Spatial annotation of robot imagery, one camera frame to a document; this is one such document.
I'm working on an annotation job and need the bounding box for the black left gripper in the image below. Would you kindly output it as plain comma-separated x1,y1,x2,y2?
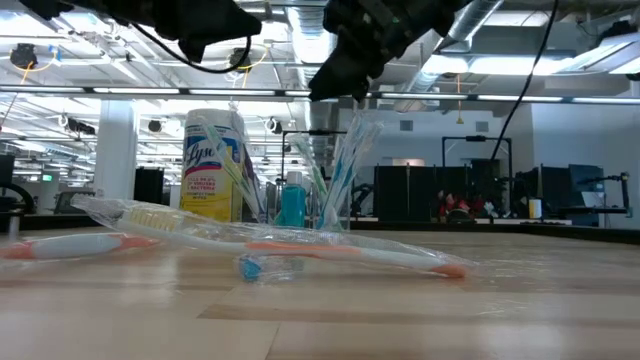
149,0,262,64

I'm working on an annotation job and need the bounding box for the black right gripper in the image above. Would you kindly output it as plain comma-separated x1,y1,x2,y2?
308,0,451,103

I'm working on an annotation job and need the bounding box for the teal mouthwash bottle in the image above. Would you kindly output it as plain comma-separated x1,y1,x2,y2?
278,172,308,228

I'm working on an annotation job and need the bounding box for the purple toothbrush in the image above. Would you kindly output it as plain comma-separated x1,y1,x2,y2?
241,147,265,224

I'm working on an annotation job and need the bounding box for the long ceiling light strip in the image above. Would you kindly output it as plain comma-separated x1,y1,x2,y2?
0,83,640,105

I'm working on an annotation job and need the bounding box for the yellow ceiling pendant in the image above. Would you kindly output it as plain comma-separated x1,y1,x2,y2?
454,73,465,126

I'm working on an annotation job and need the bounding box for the clear plastic organizer holder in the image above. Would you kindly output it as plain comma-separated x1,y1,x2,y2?
262,182,351,234

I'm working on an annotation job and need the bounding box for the person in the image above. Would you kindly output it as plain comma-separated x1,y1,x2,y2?
437,189,496,224

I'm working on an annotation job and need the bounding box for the orange toothbrush in wrapper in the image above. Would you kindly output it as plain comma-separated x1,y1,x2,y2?
69,193,476,281
0,231,164,262

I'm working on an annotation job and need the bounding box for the yellow disinfecting wipes canister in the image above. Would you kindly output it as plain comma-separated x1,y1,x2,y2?
179,108,251,224

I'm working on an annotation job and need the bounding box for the white pillar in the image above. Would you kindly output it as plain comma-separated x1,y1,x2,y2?
93,99,139,201

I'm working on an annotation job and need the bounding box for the black cabinet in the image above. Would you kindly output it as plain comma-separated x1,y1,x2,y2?
132,167,166,206

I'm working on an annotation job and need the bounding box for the dark computer monitor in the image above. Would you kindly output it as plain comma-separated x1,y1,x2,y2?
513,163,606,227

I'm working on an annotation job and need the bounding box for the silver ventilation duct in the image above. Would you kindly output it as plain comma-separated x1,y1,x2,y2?
284,0,347,166
399,0,504,99

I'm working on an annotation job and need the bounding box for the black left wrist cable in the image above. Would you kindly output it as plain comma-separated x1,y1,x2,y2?
130,22,253,75

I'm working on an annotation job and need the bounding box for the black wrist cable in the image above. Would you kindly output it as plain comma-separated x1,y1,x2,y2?
130,22,253,75
491,0,560,162

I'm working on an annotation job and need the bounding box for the black partition wall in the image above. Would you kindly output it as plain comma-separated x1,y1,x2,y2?
374,164,511,222

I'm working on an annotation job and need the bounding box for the black metal frame stand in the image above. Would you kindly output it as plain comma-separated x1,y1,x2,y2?
441,134,515,174

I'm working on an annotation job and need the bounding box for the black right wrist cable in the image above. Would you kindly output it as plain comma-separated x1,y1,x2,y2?
491,0,560,162

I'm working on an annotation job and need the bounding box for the black ceiling-mounted camera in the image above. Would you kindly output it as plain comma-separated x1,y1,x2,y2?
9,42,40,70

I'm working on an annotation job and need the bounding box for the black aluminium table frame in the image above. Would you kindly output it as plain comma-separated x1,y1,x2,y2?
0,213,640,246

